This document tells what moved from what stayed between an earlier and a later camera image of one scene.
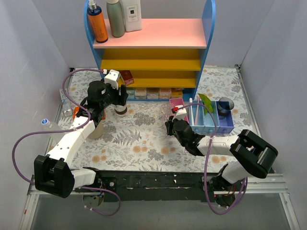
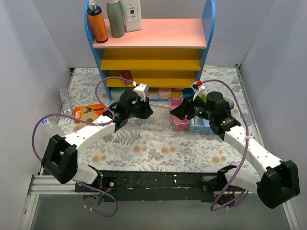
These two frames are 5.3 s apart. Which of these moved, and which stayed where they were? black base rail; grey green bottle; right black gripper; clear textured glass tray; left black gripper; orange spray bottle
Moved: right black gripper; left black gripper
Stayed: clear textured glass tray; orange spray bottle; black base rail; grey green bottle
